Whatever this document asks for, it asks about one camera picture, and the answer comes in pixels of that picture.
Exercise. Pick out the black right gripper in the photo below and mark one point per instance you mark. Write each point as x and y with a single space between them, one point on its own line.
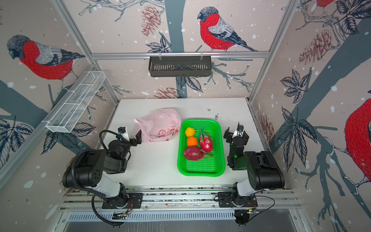
229 133

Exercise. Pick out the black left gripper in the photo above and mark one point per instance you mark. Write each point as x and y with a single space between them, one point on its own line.
138 139

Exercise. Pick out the pink plastic bag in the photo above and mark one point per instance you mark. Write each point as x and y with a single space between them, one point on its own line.
160 126

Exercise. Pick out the green plastic perforated basket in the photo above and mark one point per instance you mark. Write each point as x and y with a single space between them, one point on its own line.
207 167

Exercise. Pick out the orange fruit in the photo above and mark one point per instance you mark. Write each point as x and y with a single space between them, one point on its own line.
192 141

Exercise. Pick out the yellow fruit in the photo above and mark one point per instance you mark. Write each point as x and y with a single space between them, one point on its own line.
190 132

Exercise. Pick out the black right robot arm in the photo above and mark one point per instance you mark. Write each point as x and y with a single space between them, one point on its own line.
262 169

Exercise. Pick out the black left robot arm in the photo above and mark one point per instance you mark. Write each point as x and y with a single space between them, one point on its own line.
90 168

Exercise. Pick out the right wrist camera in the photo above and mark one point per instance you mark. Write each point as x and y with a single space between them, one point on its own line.
239 131

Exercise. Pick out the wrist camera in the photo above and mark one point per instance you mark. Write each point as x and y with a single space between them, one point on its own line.
239 131
123 133

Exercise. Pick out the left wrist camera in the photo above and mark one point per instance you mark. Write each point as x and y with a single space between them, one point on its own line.
123 133

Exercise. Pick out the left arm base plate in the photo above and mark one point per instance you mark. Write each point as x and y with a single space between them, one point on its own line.
127 201

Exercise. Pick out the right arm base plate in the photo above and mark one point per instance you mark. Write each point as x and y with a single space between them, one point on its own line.
228 199

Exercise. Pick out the black hanging wall basket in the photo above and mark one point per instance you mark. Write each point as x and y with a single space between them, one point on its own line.
180 66

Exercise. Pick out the aluminium mounting rail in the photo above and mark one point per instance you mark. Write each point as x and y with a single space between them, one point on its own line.
176 204

